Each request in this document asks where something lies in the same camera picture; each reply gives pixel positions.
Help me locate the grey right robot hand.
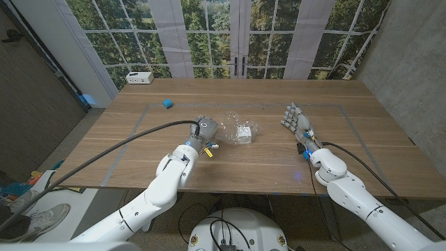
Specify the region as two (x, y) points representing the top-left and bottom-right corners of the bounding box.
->
(280, 102), (314, 142)

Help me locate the white cube block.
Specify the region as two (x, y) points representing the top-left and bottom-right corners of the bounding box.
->
(236, 125), (252, 145)

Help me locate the clear plastic wrap sheet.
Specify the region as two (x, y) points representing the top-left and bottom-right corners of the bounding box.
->
(217, 110), (259, 146)

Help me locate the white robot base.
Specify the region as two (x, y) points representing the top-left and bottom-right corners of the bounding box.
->
(187, 207), (289, 251)

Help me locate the grey table leg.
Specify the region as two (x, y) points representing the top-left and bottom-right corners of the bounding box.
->
(318, 197), (341, 242)

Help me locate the printed window backdrop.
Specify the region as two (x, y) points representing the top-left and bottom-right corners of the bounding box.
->
(64, 0), (391, 92)

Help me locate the white power strip box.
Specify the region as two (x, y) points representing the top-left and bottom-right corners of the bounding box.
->
(125, 70), (155, 85)

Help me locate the white table leg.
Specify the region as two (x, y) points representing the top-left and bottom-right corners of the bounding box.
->
(141, 219), (156, 234)

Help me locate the light blue floor object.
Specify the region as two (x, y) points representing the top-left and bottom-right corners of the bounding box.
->
(78, 93), (98, 107)

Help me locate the white sneaker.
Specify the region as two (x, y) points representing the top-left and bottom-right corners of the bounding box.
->
(6, 190), (41, 214)
(0, 203), (72, 243)

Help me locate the orange floor toy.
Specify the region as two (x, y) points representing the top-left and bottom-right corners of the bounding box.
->
(28, 170), (43, 186)

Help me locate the dark brown door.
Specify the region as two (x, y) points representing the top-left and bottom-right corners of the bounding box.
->
(0, 6), (88, 175)

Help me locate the teal floor object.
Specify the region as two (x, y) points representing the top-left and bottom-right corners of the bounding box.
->
(0, 181), (33, 198)

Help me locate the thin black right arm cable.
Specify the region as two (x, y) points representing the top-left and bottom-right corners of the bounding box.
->
(307, 160), (353, 251)

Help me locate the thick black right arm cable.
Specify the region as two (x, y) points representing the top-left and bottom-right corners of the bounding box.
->
(322, 142), (446, 241)

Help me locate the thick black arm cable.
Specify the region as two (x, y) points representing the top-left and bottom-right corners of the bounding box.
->
(0, 120), (201, 234)
(322, 142), (446, 241)

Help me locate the black torso cable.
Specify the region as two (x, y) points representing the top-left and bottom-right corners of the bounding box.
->
(208, 218), (252, 251)

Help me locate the black floor cable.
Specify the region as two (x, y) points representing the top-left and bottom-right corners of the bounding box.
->
(177, 203), (224, 241)

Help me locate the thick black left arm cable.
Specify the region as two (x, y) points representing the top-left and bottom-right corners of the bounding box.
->
(0, 120), (201, 234)

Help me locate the black door handle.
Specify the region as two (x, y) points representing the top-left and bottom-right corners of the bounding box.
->
(1, 29), (22, 44)

